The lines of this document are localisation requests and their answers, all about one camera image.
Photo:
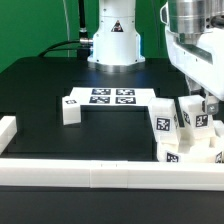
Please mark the black cable connector block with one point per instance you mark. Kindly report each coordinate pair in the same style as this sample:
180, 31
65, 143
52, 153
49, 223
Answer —
83, 53

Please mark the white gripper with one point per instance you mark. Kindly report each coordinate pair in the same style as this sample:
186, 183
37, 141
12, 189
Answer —
194, 32

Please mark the white front fence wall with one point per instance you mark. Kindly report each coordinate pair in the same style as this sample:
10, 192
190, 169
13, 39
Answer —
111, 174

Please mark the white left fence wall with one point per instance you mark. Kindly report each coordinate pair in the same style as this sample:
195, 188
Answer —
8, 129

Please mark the white marker sheet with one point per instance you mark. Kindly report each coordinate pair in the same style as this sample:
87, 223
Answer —
113, 96

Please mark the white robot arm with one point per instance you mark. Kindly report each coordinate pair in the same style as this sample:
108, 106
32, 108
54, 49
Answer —
117, 44

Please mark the white fence wall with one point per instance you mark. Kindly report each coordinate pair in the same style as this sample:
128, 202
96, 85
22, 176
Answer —
111, 174
8, 129

